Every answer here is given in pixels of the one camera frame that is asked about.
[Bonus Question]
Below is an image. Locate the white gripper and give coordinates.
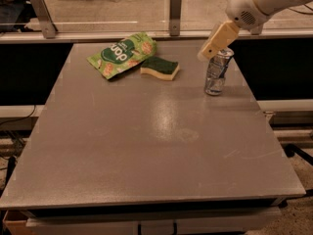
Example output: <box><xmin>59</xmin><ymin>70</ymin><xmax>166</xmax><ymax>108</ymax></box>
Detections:
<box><xmin>197</xmin><ymin>0</ymin><xmax>269</xmax><ymax>62</ymax></box>

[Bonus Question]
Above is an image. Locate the green and yellow sponge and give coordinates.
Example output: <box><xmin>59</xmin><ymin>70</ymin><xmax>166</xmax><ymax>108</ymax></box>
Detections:
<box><xmin>140</xmin><ymin>57</ymin><xmax>180</xmax><ymax>81</ymax></box>

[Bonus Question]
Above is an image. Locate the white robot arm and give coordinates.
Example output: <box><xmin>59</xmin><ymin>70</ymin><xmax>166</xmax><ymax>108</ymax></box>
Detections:
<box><xmin>198</xmin><ymin>0</ymin><xmax>313</xmax><ymax>61</ymax></box>

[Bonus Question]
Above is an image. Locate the green rice chip bag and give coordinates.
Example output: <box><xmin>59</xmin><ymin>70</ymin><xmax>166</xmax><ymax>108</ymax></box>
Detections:
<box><xmin>87</xmin><ymin>32</ymin><xmax>157</xmax><ymax>79</ymax></box>

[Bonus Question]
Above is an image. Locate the silver crushed soda can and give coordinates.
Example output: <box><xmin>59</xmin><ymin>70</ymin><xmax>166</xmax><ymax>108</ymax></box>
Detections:
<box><xmin>204</xmin><ymin>48</ymin><xmax>234</xmax><ymax>96</ymax></box>

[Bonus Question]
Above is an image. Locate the glass barrier panel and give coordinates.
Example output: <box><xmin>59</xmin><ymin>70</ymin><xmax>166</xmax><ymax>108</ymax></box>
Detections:
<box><xmin>0</xmin><ymin>0</ymin><xmax>313</xmax><ymax>34</ymax></box>

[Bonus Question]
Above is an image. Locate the cardboard box under table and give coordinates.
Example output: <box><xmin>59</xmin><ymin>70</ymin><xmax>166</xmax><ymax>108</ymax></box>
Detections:
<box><xmin>3</xmin><ymin>211</ymin><xmax>33</xmax><ymax>235</ymax></box>

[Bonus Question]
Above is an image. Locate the right metal glass bracket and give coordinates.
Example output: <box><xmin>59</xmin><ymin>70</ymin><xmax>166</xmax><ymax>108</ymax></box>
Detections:
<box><xmin>249</xmin><ymin>24</ymin><xmax>263</xmax><ymax>35</ymax></box>

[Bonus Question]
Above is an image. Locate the metal glass bracket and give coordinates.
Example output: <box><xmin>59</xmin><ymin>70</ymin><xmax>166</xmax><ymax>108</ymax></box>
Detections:
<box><xmin>249</xmin><ymin>24</ymin><xmax>263</xmax><ymax>35</ymax></box>
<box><xmin>169</xmin><ymin>0</ymin><xmax>182</xmax><ymax>36</ymax></box>
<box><xmin>30</xmin><ymin>0</ymin><xmax>57</xmax><ymax>39</ymax></box>

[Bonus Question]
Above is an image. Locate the middle metal glass bracket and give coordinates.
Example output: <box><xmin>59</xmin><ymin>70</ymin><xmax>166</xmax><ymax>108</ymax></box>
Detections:
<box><xmin>169</xmin><ymin>0</ymin><xmax>182</xmax><ymax>36</ymax></box>

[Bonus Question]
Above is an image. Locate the black cable on floor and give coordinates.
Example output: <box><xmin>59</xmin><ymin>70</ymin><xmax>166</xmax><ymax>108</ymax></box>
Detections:
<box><xmin>288</xmin><ymin>3</ymin><xmax>313</xmax><ymax>17</ymax></box>

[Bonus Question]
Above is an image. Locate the left metal glass bracket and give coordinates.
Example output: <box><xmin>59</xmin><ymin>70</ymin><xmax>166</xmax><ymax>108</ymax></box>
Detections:
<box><xmin>30</xmin><ymin>0</ymin><xmax>57</xmax><ymax>39</ymax></box>

